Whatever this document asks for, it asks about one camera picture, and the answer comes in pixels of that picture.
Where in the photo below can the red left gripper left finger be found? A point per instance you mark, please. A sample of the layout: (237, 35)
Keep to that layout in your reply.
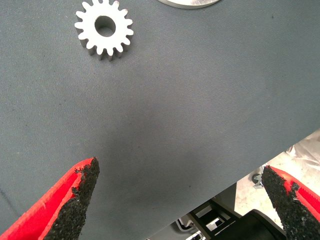
(50, 212)

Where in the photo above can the round metal carrier plate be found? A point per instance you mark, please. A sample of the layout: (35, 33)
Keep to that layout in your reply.
(190, 3)

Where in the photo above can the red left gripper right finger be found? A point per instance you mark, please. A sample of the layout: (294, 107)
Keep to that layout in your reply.
(297, 207)

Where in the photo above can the small caster wheel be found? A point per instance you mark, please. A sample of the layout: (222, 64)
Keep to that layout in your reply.
(256, 180)

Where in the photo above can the dark grey table cloth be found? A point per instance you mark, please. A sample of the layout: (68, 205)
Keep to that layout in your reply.
(150, 100)

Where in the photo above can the black metal frame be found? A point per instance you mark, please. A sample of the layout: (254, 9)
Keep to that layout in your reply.
(217, 228)

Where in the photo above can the black rounded chassis cover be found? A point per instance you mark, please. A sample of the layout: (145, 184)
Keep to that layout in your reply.
(257, 225)

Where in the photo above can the shiny steel planetary gear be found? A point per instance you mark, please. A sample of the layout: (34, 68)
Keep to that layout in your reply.
(86, 37)

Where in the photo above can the crumpled grey sheet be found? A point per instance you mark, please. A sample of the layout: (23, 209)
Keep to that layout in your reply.
(307, 150)

